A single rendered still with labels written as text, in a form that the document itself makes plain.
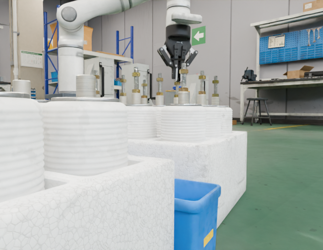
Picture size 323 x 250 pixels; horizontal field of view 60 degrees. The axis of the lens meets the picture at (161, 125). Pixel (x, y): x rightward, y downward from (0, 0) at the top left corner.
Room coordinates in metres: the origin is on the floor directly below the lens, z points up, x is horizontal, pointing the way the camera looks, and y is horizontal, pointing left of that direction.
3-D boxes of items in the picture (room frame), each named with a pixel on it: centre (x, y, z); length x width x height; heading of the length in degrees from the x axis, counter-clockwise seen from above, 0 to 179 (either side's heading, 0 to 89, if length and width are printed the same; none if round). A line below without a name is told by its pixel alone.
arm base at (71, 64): (1.08, 0.35, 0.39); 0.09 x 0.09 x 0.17; 46
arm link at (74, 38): (1.08, 0.35, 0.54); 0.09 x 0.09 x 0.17; 13
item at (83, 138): (0.32, 0.09, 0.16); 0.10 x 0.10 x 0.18
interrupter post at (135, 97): (0.65, 0.06, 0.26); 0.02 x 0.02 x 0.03
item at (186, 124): (0.59, -0.05, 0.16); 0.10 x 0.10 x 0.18
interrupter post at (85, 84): (0.32, 0.09, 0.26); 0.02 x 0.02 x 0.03
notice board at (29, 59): (6.42, 2.94, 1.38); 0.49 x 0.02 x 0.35; 136
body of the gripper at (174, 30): (0.86, -0.05, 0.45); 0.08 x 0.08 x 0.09
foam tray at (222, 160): (0.75, 0.00, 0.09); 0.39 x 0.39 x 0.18; 63
